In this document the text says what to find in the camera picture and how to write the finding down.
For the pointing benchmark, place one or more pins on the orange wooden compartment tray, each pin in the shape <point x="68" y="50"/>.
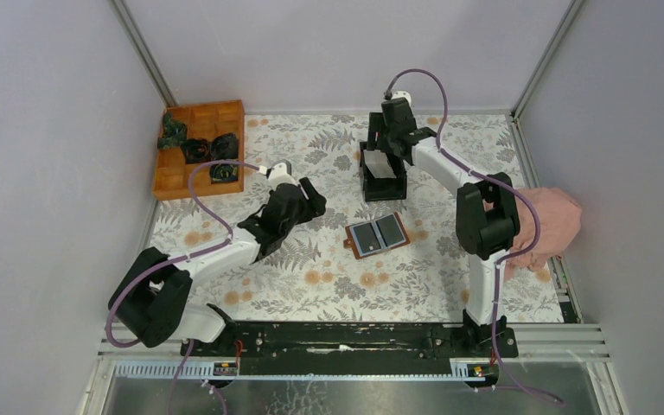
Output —
<point x="195" y="134"/>

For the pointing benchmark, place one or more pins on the green black rolled sock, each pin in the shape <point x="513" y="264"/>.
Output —
<point x="220" y="171"/>

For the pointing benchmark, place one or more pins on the stack of credit cards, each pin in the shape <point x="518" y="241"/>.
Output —
<point x="378" y="164"/>

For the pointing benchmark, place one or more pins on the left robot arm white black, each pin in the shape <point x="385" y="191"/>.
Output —
<point x="150" y="305"/>

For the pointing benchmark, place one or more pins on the pink crumpled cloth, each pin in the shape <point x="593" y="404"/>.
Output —
<point x="558" y="224"/>

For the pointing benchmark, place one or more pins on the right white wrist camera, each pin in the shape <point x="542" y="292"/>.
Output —
<point x="399" y="94"/>

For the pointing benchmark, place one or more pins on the black rolled sock right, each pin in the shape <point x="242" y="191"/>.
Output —
<point x="225" y="147"/>

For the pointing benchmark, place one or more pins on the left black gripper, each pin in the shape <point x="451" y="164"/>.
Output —
<point x="314" y="206"/>

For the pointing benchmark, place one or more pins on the floral patterned table mat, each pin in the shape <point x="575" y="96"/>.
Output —
<point x="312" y="277"/>

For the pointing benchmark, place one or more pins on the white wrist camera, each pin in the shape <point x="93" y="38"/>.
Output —
<point x="399" y="94"/>
<point x="280" y="173"/>

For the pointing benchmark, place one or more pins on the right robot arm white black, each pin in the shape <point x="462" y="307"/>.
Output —
<point x="487" y="218"/>

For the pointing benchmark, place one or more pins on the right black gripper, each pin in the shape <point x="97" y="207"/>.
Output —
<point x="377" y="125"/>

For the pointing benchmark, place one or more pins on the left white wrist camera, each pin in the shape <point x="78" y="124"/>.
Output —
<point x="280" y="173"/>

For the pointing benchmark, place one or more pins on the black credit card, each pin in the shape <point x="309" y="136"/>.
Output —
<point x="390" y="231"/>
<point x="365" y="239"/>

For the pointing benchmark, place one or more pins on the brown leather card holder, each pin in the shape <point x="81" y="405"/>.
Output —
<point x="349" y="244"/>

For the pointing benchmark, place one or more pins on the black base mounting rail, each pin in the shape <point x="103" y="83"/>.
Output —
<point x="362" y="348"/>

